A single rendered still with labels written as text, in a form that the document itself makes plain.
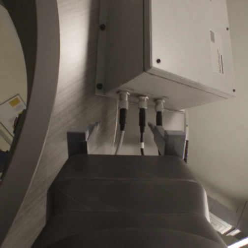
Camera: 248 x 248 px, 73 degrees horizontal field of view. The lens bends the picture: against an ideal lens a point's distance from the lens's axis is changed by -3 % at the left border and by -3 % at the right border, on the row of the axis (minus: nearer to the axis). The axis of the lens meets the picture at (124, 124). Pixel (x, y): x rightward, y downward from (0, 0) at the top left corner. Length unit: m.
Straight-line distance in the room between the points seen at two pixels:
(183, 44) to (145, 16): 0.06
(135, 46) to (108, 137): 0.14
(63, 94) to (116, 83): 0.08
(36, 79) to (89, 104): 0.09
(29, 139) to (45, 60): 0.09
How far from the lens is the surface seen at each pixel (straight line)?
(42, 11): 0.26
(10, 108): 6.37
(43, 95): 0.21
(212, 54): 0.30
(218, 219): 5.07
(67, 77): 0.28
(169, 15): 0.25
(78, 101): 0.27
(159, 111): 0.30
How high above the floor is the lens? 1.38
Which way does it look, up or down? 29 degrees up
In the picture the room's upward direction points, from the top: 47 degrees clockwise
